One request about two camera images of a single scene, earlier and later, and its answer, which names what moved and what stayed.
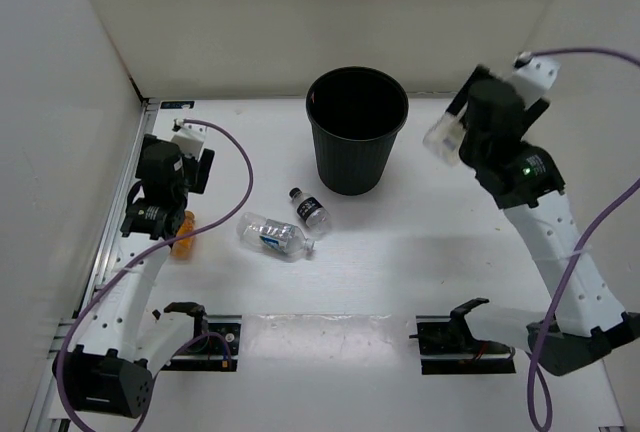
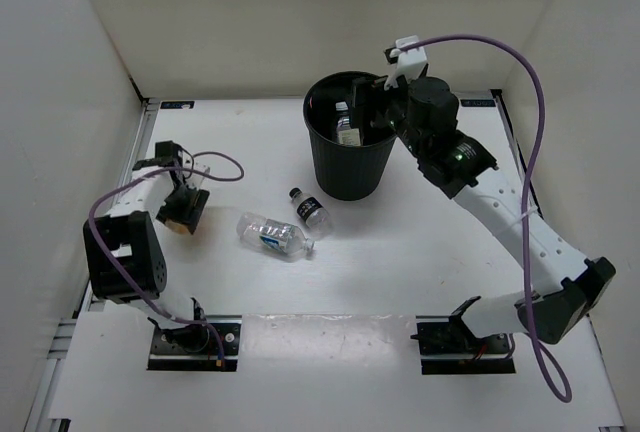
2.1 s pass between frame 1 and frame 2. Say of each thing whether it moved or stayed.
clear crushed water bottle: stayed
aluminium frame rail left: stayed
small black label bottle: stayed
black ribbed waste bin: stayed
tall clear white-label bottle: moved
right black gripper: moved
